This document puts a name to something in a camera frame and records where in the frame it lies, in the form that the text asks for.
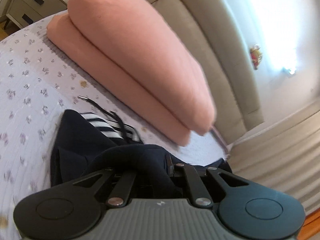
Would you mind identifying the pink folded blanket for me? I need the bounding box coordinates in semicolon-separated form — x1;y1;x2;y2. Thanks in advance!
47;0;215;146

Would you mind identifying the red yellow wall ornament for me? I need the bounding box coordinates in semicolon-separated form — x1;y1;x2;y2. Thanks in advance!
249;44;263;70

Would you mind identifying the navy striped hoodie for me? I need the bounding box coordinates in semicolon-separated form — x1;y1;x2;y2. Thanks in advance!
49;95;233;201

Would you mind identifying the floral quilted bedspread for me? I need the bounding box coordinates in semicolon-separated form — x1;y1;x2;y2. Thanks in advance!
1;17;225;239

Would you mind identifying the beige striped curtain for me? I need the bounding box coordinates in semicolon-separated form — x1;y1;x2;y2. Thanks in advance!
228;101;319;214

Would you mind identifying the beige nightstand with drawers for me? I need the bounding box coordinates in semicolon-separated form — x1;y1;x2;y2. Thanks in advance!
4;0;89;29

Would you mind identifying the beige padded headboard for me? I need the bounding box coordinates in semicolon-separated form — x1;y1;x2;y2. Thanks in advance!
147;0;264;144

